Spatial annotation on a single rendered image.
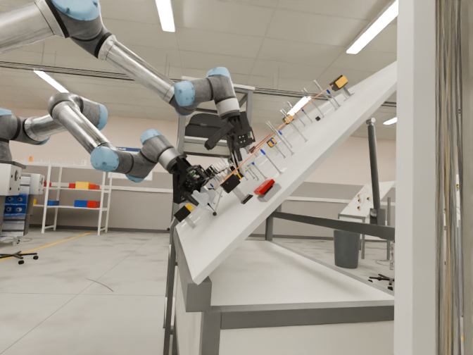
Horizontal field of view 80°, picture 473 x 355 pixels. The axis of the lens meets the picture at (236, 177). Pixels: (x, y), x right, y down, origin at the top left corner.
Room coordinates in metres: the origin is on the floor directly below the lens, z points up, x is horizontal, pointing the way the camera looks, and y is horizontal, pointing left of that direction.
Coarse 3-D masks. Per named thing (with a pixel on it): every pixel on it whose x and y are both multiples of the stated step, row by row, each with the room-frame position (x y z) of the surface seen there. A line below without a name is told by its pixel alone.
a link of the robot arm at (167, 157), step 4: (172, 148) 0.96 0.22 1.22; (164, 152) 0.94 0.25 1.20; (168, 152) 0.94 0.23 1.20; (172, 152) 0.95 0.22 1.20; (176, 152) 0.95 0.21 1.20; (160, 156) 0.94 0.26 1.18; (164, 156) 0.94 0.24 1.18; (168, 156) 0.94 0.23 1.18; (172, 156) 0.94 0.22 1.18; (176, 156) 0.94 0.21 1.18; (160, 160) 0.95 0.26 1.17; (164, 160) 0.94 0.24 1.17; (168, 160) 0.94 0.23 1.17; (172, 160) 0.94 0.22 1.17; (160, 164) 0.96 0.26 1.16; (164, 164) 0.95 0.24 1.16; (168, 164) 0.94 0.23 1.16; (164, 168) 0.96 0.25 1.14
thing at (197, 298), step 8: (176, 232) 1.50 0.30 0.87; (176, 240) 1.33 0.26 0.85; (176, 248) 1.27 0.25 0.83; (184, 256) 0.91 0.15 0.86; (184, 264) 0.81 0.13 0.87; (184, 272) 0.74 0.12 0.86; (184, 280) 0.72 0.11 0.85; (192, 280) 0.66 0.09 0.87; (208, 280) 0.66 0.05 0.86; (184, 288) 0.70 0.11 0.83; (192, 288) 0.64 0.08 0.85; (200, 288) 0.65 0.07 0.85; (208, 288) 0.65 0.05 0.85; (184, 296) 0.69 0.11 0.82; (192, 296) 0.64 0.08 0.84; (200, 296) 0.65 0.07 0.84; (208, 296) 0.65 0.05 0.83; (184, 304) 0.67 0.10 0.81; (192, 304) 0.64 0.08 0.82; (200, 304) 0.65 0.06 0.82; (208, 304) 0.65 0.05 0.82
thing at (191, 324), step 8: (184, 312) 1.12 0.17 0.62; (192, 312) 0.87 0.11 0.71; (200, 312) 0.71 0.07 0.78; (184, 320) 1.10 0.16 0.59; (192, 320) 0.86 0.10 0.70; (200, 320) 0.70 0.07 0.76; (184, 328) 1.08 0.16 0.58; (192, 328) 0.84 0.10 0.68; (200, 328) 0.70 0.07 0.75; (184, 336) 1.06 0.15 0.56; (192, 336) 0.83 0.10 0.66; (184, 344) 1.04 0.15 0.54; (192, 344) 0.82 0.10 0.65; (184, 352) 1.02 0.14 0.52; (192, 352) 0.81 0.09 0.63
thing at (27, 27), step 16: (48, 0) 0.70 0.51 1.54; (64, 0) 0.70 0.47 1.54; (80, 0) 0.72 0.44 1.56; (96, 0) 0.74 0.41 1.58; (0, 16) 0.68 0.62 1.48; (16, 16) 0.69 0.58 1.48; (32, 16) 0.70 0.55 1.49; (48, 16) 0.71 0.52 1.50; (64, 16) 0.73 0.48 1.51; (80, 16) 0.73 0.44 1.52; (96, 16) 0.77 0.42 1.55; (0, 32) 0.69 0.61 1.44; (16, 32) 0.70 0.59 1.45; (32, 32) 0.72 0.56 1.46; (48, 32) 0.74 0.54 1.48; (64, 32) 0.76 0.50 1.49; (80, 32) 0.79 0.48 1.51; (96, 32) 0.84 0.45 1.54; (0, 48) 0.71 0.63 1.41; (16, 48) 0.74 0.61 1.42
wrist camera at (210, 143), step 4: (228, 124) 0.92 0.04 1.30; (224, 128) 0.92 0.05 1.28; (228, 128) 0.92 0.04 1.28; (220, 132) 0.91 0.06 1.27; (224, 132) 0.92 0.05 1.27; (216, 136) 0.91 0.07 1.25; (220, 136) 0.92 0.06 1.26; (208, 140) 0.91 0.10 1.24; (212, 140) 0.91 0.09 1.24; (216, 140) 0.91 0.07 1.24; (204, 144) 0.93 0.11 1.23; (208, 144) 0.91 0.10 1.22; (212, 144) 0.91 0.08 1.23; (216, 144) 0.93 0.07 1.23; (208, 148) 0.92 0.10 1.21; (212, 148) 0.93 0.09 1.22
